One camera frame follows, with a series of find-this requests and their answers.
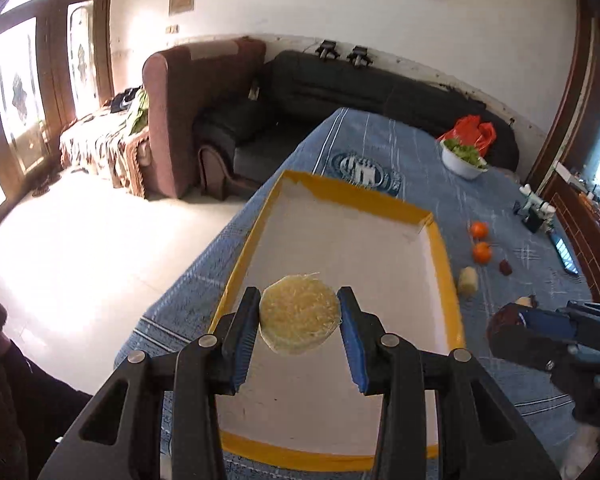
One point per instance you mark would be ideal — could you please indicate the white tray with yellow rim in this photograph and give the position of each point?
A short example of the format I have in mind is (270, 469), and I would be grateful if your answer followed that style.
(305, 412)

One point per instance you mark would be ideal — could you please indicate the pale yellow netted fruit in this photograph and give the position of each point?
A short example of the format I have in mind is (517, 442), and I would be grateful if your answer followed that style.
(467, 282)

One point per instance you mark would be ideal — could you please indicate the orange tangerine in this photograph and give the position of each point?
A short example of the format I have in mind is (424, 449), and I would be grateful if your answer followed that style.
(482, 253)
(479, 230)

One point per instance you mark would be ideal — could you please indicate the wooden glass door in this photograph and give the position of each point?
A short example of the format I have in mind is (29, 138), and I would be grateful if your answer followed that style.
(55, 68)

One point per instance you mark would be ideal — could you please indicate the blue plaid tablecloth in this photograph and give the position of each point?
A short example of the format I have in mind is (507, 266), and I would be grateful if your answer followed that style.
(404, 162)

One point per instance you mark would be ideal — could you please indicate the wooden cabinet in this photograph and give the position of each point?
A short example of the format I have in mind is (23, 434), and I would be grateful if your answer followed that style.
(580, 226)

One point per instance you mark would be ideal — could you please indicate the round yellow netted fruit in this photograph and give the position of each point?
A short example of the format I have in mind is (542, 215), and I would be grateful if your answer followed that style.
(297, 314)

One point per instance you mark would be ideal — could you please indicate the red plastic bag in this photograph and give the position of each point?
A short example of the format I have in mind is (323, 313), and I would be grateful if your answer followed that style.
(470, 130)

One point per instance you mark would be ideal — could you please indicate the black gripper on sofa left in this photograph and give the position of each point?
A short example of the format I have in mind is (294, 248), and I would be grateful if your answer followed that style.
(327, 50)

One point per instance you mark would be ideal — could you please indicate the patterned covered side table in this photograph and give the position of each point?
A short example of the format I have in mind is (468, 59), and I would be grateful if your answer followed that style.
(114, 147)

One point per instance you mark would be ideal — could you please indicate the black gripper on sofa right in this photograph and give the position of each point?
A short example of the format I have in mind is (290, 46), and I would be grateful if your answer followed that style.
(359, 57)

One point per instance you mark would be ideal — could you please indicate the black smartphone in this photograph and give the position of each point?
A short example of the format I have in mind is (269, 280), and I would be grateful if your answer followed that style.
(564, 255)

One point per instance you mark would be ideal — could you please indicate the white bowl of greens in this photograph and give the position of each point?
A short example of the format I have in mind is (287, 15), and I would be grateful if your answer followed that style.
(462, 160)

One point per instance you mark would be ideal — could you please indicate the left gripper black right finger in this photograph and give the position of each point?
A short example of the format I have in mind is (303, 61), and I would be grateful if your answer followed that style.
(481, 435)

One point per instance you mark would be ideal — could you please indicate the brown armchair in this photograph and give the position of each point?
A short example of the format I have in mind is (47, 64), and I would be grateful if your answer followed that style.
(181, 82)

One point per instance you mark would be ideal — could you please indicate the dark plum fruit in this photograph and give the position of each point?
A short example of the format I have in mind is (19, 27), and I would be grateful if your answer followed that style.
(507, 316)

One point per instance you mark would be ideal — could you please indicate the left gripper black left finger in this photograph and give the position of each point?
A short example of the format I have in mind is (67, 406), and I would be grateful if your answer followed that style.
(117, 435)

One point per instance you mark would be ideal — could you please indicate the white robot hand toy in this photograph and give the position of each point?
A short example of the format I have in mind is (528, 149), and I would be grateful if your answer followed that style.
(536, 214)

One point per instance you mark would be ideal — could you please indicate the red date fruit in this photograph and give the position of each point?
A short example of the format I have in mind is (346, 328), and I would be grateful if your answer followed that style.
(505, 268)

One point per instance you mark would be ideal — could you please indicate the black leather sofa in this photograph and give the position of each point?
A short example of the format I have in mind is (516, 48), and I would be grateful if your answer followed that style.
(242, 140)

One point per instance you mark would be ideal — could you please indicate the black gripper on sofa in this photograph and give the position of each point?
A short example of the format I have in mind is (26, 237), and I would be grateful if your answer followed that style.
(327, 50)
(359, 57)

